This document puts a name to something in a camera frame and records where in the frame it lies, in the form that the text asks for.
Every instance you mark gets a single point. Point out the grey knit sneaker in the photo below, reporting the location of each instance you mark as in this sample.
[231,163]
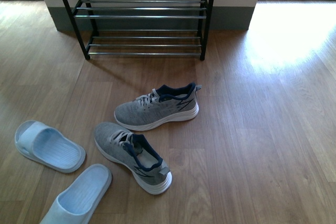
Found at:
[121,146]
[162,105]

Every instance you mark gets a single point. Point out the light blue slide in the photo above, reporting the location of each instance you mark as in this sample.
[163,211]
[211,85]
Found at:
[78,202]
[46,145]

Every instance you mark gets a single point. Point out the black metal shoe rack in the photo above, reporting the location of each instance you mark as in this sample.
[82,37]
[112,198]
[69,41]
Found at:
[177,28]

